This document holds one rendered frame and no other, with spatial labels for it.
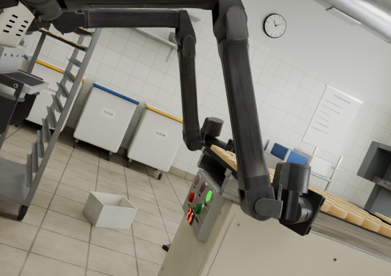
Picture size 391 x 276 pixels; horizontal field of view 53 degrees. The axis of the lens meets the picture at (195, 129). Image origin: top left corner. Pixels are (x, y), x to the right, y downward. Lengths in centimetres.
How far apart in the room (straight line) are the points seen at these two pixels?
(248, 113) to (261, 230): 37
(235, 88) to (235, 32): 11
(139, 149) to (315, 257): 357
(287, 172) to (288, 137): 491
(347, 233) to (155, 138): 354
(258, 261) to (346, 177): 532
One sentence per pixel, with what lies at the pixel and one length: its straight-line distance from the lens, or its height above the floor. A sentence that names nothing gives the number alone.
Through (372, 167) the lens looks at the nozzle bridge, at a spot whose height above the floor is 108.
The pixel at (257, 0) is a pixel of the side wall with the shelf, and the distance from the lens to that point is 549.
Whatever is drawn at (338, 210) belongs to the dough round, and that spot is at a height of 92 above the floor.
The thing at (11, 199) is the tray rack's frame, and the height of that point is 14.
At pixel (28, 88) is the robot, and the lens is 97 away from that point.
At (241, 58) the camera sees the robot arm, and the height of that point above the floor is 115.
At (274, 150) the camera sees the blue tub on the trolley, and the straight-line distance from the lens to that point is 520.
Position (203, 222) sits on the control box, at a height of 75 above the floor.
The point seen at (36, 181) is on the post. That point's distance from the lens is 236.
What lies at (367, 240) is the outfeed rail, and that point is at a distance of 124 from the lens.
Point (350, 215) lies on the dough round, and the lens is 117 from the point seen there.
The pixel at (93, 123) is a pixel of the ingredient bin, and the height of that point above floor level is 35.
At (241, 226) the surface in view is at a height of 79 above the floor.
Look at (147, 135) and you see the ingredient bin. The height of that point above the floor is 45.
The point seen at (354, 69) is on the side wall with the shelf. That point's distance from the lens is 613.
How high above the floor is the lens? 104
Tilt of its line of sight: 4 degrees down
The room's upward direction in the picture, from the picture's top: 24 degrees clockwise
